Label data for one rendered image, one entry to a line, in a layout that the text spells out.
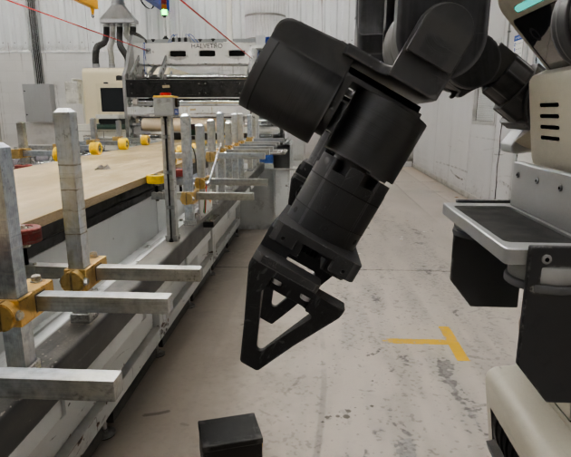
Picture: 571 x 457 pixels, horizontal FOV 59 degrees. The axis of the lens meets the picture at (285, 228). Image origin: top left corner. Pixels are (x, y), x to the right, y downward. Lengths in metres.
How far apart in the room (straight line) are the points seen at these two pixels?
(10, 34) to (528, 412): 12.79
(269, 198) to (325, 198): 4.71
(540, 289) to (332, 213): 0.25
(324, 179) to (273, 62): 0.09
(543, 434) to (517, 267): 0.24
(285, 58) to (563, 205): 0.38
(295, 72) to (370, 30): 0.45
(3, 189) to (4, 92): 12.20
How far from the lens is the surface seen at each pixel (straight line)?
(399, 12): 0.35
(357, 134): 0.35
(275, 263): 0.32
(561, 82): 0.68
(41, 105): 12.47
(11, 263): 0.97
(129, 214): 2.07
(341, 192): 0.35
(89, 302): 0.98
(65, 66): 12.46
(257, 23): 9.04
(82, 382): 0.74
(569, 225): 0.61
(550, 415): 0.73
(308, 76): 0.35
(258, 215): 5.11
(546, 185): 0.66
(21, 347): 1.03
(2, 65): 13.15
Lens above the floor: 1.17
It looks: 13 degrees down
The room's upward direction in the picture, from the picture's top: straight up
